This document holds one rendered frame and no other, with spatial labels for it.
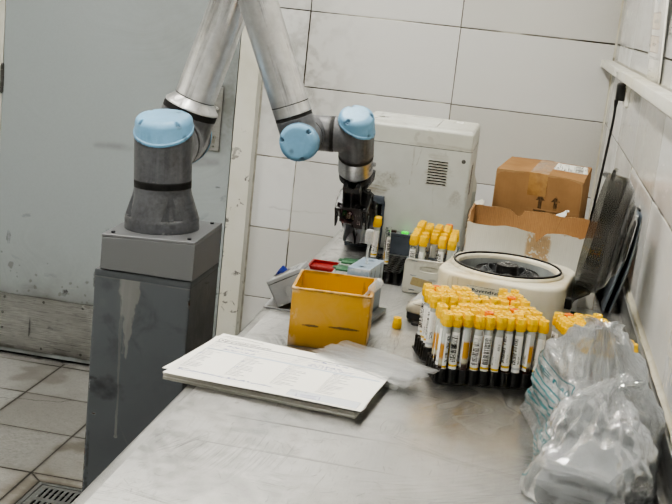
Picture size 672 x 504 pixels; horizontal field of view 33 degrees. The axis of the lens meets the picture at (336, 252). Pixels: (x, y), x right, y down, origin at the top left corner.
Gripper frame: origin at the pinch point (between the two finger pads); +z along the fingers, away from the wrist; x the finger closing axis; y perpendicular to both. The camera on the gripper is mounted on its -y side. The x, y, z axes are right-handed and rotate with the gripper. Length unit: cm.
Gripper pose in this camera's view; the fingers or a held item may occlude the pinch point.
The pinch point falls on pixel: (355, 236)
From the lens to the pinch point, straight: 257.4
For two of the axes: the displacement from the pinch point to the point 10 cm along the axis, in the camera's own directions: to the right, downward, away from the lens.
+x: 9.8, 1.4, -1.5
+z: -0.1, 7.4, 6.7
